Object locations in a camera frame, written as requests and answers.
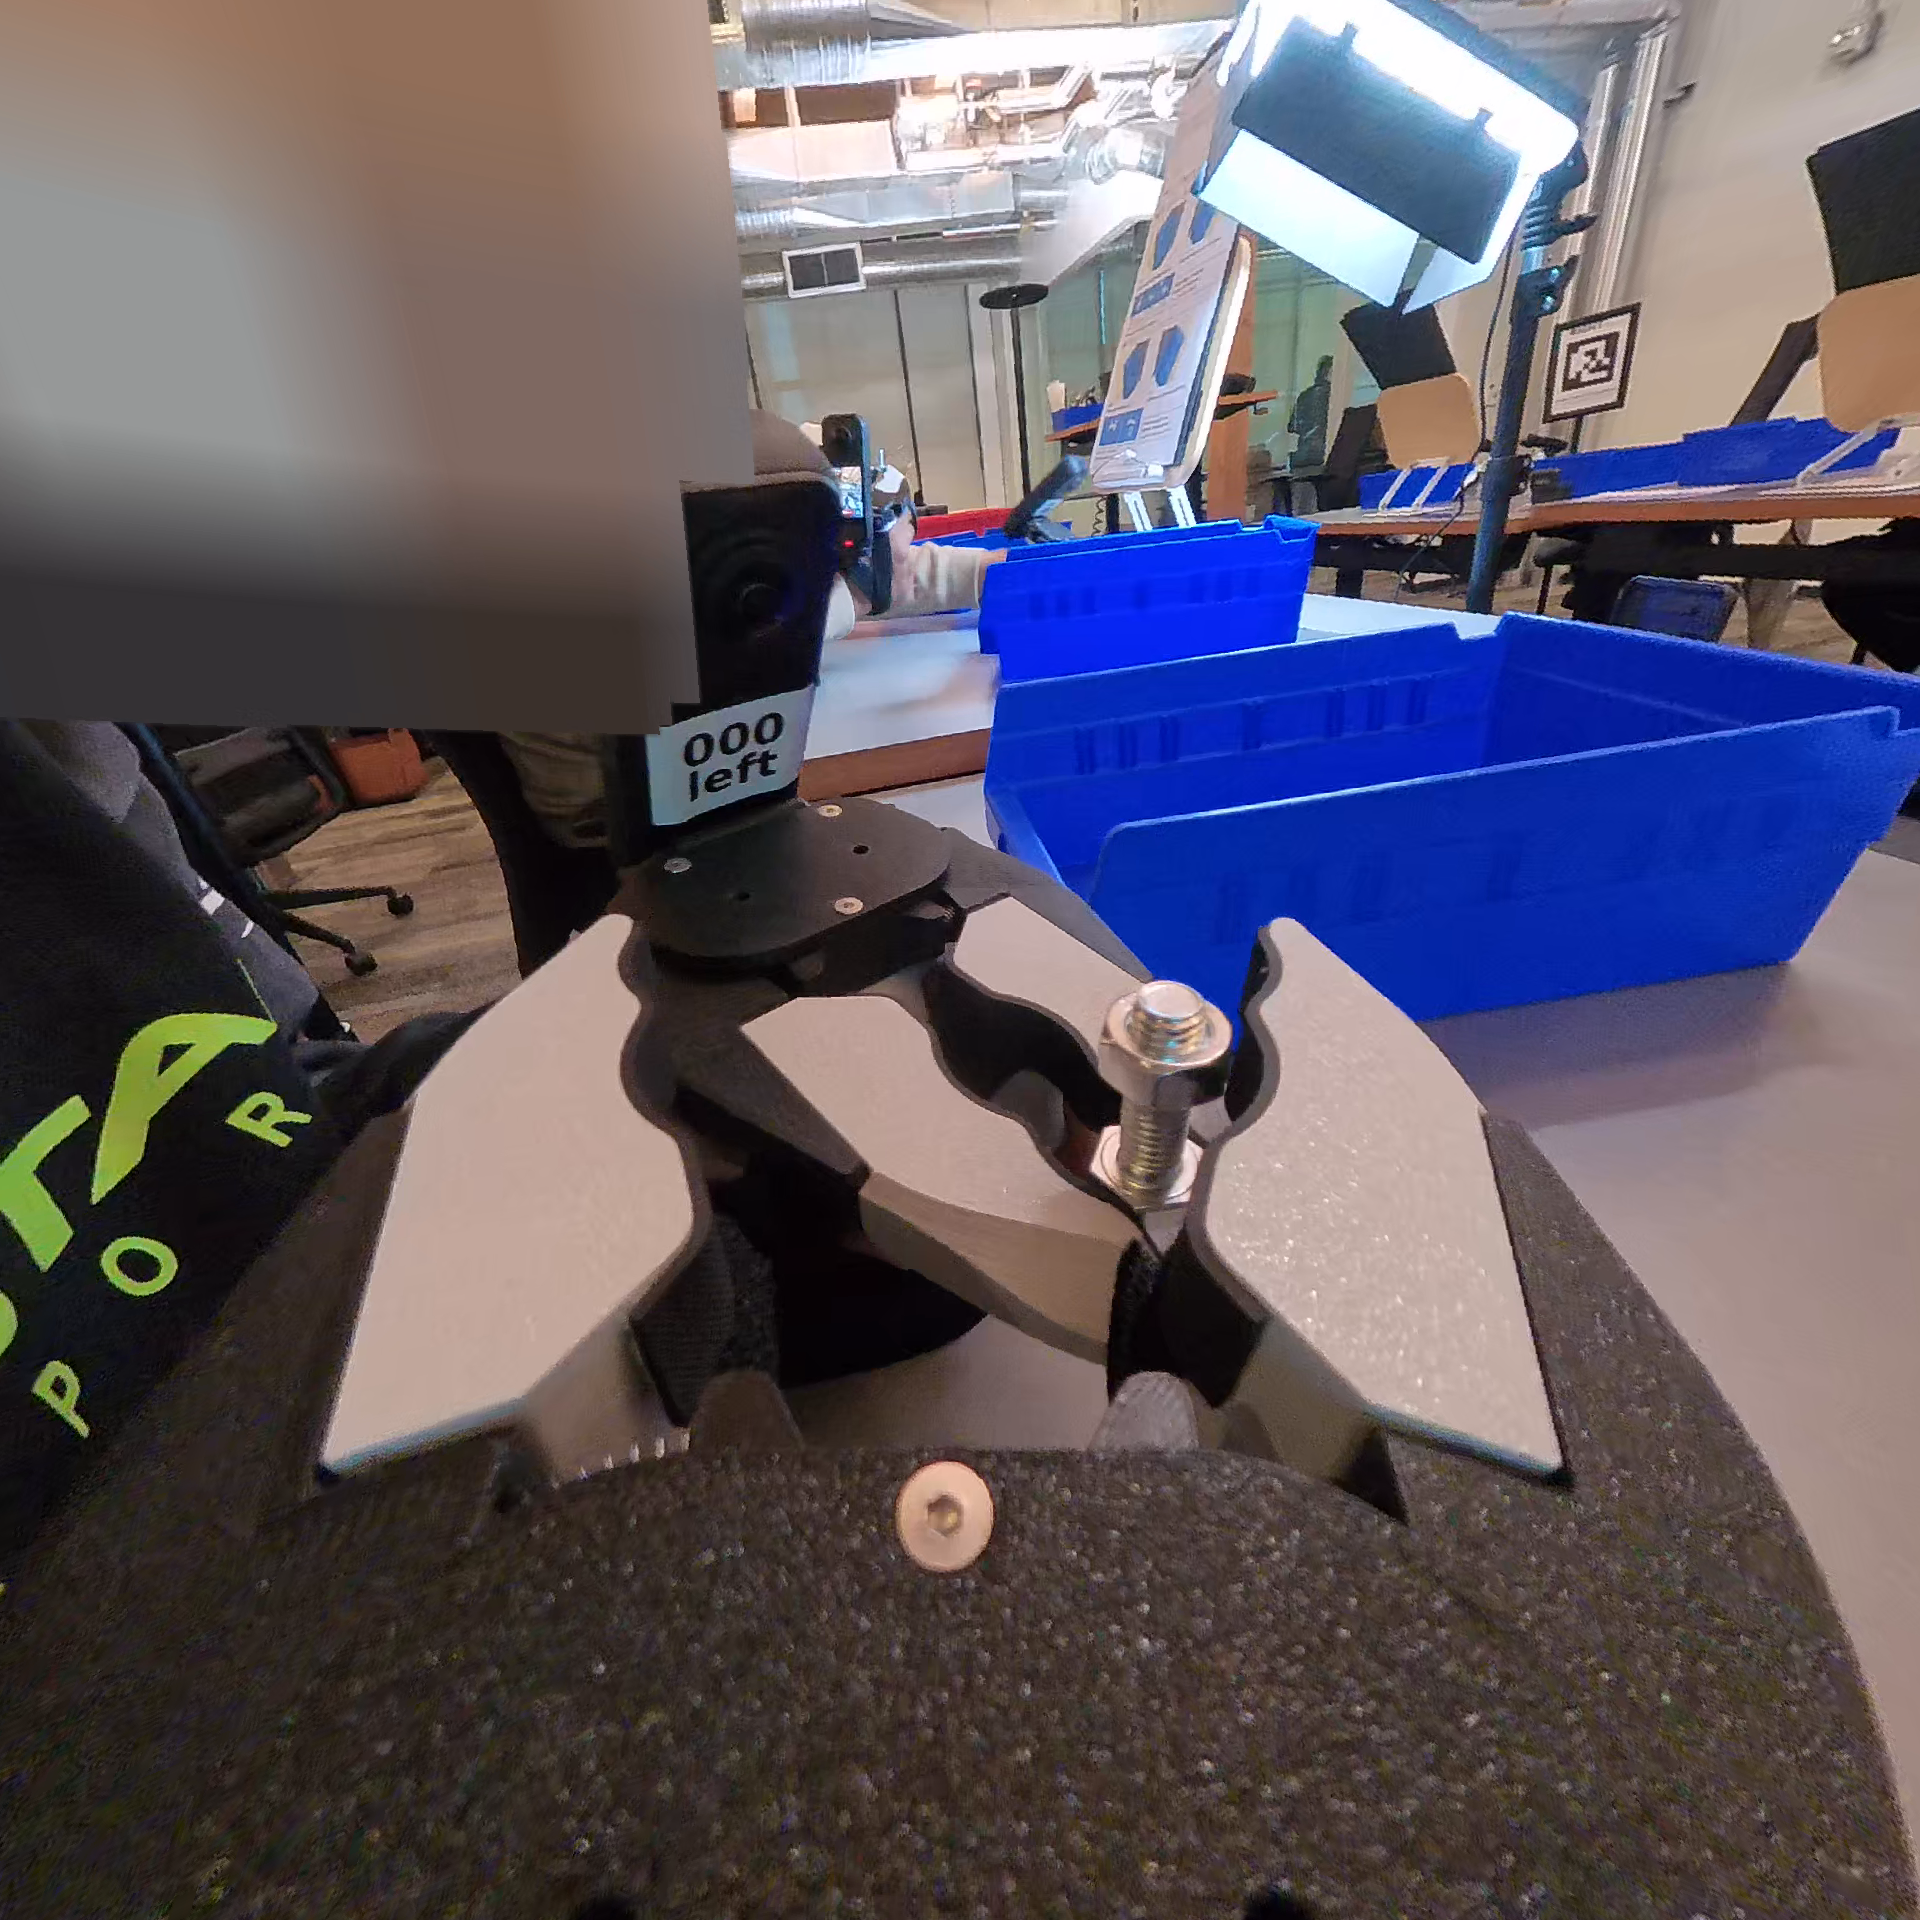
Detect black office chair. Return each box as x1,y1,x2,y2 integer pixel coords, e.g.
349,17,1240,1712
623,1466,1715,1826
151,720,380,981

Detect long wooden desk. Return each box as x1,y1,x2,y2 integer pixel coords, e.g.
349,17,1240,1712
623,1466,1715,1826
1292,474,1920,638

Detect dark blue bag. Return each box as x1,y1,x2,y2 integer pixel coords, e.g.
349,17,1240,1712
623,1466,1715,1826
1607,575,1741,647

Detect studio light on stand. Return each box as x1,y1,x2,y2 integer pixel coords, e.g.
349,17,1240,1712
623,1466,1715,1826
1196,0,1592,617

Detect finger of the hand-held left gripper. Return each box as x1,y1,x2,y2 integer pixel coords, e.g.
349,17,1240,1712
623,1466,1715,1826
738,992,1157,1382
917,895,1186,1186

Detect black printed shirt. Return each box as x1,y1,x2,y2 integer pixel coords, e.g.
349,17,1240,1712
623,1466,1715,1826
0,720,488,1561

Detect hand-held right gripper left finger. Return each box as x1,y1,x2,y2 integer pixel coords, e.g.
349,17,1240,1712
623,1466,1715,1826
315,910,736,1487

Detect silver hex bolt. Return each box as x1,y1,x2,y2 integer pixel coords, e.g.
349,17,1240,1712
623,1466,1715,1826
1088,1065,1208,1211

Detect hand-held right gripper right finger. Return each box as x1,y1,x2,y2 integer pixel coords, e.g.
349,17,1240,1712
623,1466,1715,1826
1117,917,1571,1487

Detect roll-up banner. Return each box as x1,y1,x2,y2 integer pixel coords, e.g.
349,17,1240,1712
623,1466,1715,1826
1088,135,1258,496

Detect black floor lamp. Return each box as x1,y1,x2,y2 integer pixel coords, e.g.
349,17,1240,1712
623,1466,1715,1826
982,286,1056,512

